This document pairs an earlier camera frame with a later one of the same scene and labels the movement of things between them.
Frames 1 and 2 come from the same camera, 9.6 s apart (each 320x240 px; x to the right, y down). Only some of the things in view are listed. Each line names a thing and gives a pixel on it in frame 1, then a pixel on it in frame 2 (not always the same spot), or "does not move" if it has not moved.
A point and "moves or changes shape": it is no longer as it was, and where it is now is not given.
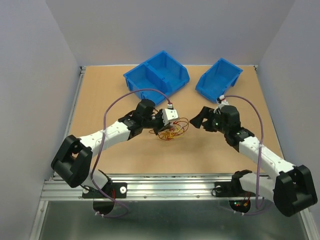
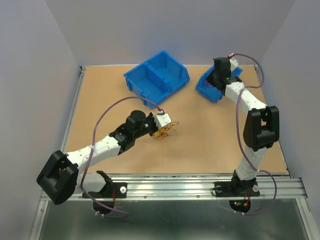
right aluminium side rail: [312, 229] does not move
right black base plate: [229, 189] does not move
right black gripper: [197, 120] -> [209, 78]
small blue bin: [217, 79] does not move
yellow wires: [173, 134] moves or changes shape
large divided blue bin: [156, 79] does not move
